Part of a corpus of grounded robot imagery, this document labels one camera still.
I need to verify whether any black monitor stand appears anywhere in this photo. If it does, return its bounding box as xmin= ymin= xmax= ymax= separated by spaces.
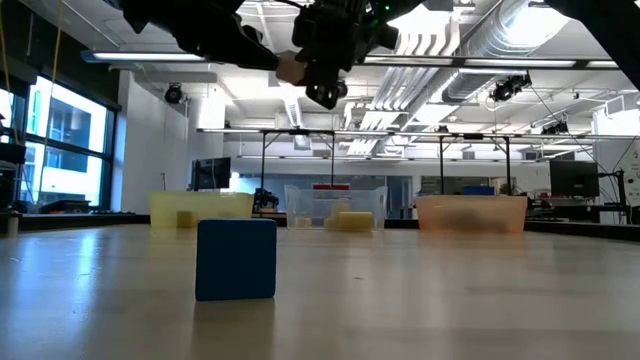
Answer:
xmin=598 ymin=168 xmax=631 ymax=224

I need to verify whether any clear plastic bin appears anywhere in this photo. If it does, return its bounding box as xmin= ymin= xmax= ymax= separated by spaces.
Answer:
xmin=284 ymin=185 xmax=389 ymax=233

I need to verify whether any large window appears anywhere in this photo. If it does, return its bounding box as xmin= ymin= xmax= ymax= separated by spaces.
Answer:
xmin=0 ymin=74 xmax=121 ymax=212

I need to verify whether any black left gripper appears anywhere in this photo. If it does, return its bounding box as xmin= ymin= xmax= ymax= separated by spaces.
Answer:
xmin=169 ymin=0 xmax=280 ymax=71

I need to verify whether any blue cube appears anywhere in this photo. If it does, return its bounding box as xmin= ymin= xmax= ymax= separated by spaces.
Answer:
xmin=194 ymin=218 xmax=278 ymax=303

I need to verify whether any black box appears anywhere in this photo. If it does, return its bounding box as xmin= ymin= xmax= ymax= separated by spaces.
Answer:
xmin=38 ymin=198 xmax=93 ymax=216

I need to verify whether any translucent orange bin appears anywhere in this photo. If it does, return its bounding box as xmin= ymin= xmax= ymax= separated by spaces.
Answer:
xmin=414 ymin=194 xmax=529 ymax=235

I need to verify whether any translucent yellow bin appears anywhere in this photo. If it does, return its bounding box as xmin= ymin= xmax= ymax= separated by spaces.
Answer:
xmin=148 ymin=190 xmax=256 ymax=231

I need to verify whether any black overhead frame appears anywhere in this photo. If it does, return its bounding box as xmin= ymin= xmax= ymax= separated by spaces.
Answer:
xmin=259 ymin=127 xmax=338 ymax=191
xmin=438 ymin=131 xmax=513 ymax=197

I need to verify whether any silver ventilation duct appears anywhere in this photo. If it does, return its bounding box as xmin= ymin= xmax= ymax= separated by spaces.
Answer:
xmin=344 ymin=29 xmax=451 ymax=158

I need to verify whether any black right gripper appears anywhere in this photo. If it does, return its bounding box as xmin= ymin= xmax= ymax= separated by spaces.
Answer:
xmin=292 ymin=0 xmax=401 ymax=111

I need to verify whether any small cup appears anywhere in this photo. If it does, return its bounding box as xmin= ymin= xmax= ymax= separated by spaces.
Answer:
xmin=5 ymin=209 xmax=23 ymax=240

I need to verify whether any long yellow block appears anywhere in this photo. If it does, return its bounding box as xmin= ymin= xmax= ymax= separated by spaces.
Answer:
xmin=335 ymin=210 xmax=375 ymax=233

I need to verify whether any black computer monitor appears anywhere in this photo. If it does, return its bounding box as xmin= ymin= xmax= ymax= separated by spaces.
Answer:
xmin=548 ymin=158 xmax=601 ymax=200
xmin=190 ymin=156 xmax=233 ymax=192

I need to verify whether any large round silver duct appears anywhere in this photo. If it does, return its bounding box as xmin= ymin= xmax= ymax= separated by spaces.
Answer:
xmin=439 ymin=0 xmax=572 ymax=104

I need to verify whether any ceiling light strip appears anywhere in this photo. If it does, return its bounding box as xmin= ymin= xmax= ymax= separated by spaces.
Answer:
xmin=79 ymin=48 xmax=640 ymax=71

